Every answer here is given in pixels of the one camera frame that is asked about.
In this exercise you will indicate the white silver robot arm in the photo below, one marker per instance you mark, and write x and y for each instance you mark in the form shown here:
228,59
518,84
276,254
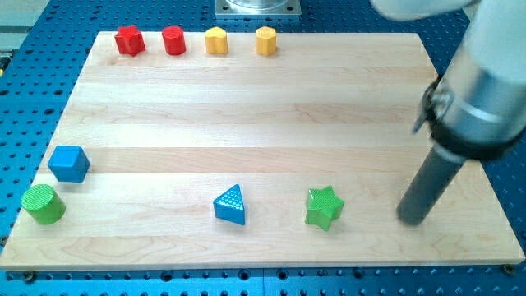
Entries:
476,110

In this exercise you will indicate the blue triangle block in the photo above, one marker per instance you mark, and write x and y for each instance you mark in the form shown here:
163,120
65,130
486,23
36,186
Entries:
229,206

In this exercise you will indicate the yellow heart block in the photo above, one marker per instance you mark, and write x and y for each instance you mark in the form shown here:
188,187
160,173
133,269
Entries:
216,41

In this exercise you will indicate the light wooden board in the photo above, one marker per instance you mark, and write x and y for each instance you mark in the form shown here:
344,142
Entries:
166,135

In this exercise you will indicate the green star block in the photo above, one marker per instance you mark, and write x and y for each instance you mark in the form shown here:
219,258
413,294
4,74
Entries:
323,207

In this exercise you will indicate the yellow hexagon block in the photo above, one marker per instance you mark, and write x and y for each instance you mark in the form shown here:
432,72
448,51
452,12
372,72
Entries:
266,41

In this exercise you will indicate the red cylinder block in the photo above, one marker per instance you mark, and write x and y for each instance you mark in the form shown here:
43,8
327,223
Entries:
174,42

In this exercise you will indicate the red star block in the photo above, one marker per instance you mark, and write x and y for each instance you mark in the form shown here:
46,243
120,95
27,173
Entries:
129,40

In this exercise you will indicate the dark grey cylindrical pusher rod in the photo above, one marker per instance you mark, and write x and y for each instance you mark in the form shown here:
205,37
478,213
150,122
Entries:
434,176

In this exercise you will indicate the blue cube block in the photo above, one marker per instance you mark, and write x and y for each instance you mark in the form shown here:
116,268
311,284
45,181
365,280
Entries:
69,164

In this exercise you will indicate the green cylinder block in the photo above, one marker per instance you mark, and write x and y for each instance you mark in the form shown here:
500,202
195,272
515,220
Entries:
43,204

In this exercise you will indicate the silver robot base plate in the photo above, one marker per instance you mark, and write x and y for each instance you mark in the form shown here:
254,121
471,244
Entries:
257,7

